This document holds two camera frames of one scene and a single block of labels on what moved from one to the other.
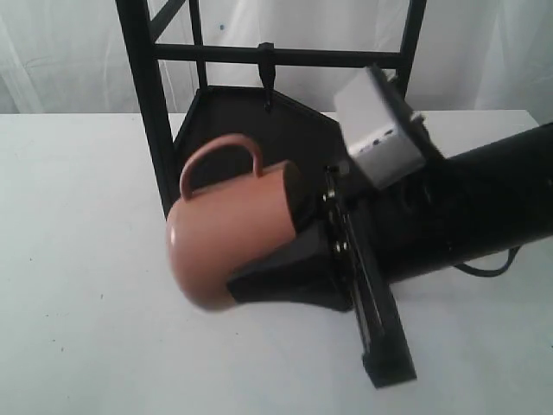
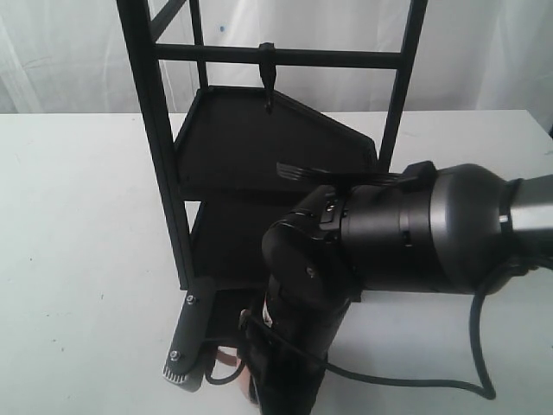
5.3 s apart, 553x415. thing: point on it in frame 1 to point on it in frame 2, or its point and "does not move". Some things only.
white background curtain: (77, 56) does not move
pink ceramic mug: (212, 233) to (244, 381)
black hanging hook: (266, 63) does not move
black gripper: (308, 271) to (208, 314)
